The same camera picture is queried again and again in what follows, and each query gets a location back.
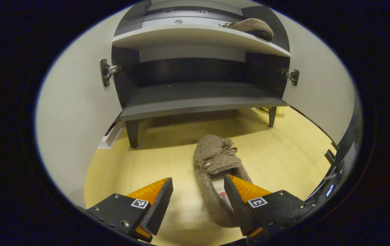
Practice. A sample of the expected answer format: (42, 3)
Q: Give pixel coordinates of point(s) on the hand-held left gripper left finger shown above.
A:
(161, 205)

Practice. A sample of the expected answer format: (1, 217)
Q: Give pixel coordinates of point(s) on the brown fuzzy shoe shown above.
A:
(253, 27)
(212, 160)

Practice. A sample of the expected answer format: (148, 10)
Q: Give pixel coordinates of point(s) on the metal door hinge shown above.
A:
(106, 71)
(292, 76)

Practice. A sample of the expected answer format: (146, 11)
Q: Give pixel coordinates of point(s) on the grey shoe cabinet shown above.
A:
(195, 99)

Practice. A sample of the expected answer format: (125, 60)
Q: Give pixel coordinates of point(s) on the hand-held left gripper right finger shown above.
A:
(237, 205)

